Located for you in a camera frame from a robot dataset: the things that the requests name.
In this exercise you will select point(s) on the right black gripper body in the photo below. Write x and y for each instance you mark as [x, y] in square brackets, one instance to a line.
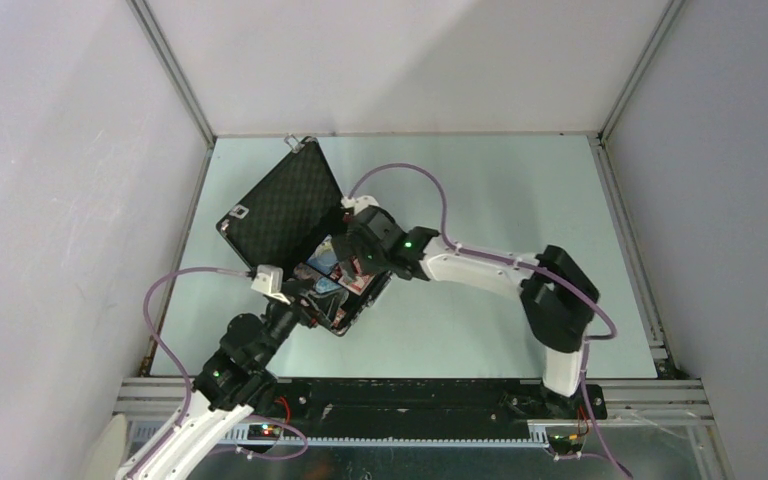
[371, 261]

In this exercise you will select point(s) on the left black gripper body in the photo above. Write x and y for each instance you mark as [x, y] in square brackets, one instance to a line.
[281, 318]

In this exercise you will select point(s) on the light blue chip stack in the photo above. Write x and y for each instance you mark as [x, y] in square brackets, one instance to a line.
[325, 286]

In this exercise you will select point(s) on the black aluminium poker case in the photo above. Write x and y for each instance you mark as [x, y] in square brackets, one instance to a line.
[282, 220]

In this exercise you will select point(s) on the red playing card deck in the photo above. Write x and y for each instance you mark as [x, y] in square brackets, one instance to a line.
[359, 283]

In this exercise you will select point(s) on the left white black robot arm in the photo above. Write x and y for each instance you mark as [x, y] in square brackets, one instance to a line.
[230, 386]

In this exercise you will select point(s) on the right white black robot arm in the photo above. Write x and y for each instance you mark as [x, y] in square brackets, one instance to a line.
[558, 299]

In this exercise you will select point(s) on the blue playing card deck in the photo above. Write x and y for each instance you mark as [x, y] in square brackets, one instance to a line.
[324, 258]

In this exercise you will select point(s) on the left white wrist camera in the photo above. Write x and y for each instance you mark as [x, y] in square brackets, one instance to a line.
[268, 281]

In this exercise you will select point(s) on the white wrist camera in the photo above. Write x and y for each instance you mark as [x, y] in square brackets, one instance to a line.
[268, 281]
[355, 205]

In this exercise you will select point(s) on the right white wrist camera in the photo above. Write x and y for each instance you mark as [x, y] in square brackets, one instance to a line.
[355, 205]

